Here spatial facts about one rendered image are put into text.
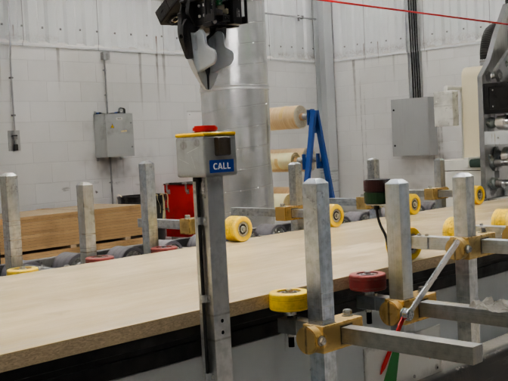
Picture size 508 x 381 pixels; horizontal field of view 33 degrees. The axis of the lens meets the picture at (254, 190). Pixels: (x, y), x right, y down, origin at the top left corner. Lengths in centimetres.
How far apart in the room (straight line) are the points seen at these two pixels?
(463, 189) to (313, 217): 50
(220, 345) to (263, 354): 40
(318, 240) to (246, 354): 32
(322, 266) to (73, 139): 840
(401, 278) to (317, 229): 28
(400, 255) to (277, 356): 33
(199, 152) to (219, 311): 26
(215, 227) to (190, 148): 13
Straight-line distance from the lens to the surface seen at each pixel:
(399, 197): 172
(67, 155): 979
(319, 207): 153
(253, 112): 576
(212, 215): 134
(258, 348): 175
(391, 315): 174
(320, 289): 154
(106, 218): 850
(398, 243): 173
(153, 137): 1056
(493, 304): 168
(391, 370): 172
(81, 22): 1011
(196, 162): 132
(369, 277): 182
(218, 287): 136
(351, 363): 198
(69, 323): 154
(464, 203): 193
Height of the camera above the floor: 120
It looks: 3 degrees down
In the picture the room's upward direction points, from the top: 3 degrees counter-clockwise
